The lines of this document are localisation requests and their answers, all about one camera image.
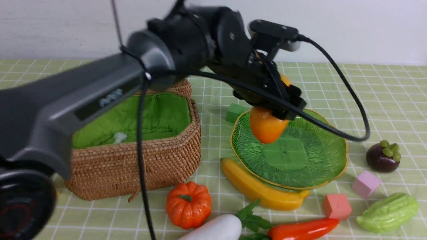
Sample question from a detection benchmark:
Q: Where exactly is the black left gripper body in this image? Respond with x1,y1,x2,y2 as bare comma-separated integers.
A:
208,50,306,120

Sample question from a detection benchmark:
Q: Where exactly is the orange toy mango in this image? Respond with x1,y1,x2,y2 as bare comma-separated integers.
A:
249,74,292,144

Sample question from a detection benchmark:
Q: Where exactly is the yellow toy banana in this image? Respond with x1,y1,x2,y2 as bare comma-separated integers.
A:
220,158,310,211

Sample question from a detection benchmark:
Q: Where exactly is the orange toy pumpkin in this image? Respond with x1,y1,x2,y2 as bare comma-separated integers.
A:
166,181,212,230

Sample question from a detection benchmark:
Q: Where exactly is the purple toy mangosteen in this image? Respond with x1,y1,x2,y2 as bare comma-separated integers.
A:
365,140,401,173

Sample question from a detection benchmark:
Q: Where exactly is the red toy chili pepper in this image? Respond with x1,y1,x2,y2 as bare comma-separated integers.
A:
267,218,340,240

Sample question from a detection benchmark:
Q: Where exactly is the green toy bitter gourd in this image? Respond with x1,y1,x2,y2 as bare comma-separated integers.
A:
356,192,418,234

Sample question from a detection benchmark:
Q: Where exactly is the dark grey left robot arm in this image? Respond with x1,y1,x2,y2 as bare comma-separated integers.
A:
1,0,306,240

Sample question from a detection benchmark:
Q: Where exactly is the green foam cube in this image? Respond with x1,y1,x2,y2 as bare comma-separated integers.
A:
225,103,248,123

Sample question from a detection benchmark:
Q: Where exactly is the green glass leaf plate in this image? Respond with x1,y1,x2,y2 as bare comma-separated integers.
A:
230,111,349,190

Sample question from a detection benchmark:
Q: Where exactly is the salmon pink foam cube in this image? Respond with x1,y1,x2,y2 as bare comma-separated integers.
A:
322,194,352,220

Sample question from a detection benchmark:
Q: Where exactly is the lilac foam cube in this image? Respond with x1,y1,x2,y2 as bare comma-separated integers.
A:
351,170,382,199

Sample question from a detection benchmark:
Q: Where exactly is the woven rattan basket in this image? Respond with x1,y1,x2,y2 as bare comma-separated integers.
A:
65,91,201,200

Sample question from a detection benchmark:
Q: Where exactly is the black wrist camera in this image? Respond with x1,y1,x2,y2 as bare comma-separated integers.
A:
248,19,300,61

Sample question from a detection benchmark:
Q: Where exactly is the black camera cable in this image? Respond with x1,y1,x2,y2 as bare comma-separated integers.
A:
136,35,371,240

